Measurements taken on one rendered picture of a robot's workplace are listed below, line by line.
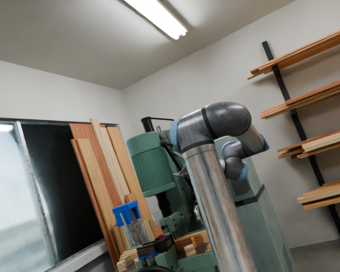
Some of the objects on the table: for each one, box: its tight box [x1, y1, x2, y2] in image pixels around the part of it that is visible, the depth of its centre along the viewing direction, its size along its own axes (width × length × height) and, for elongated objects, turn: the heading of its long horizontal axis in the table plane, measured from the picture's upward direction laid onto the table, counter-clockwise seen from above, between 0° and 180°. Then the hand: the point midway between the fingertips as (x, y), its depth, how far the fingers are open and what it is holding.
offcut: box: [183, 244, 196, 257], centre depth 128 cm, size 4×4×4 cm
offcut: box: [117, 260, 127, 272], centre depth 140 cm, size 4×4×4 cm
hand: (171, 163), depth 137 cm, fingers open, 14 cm apart
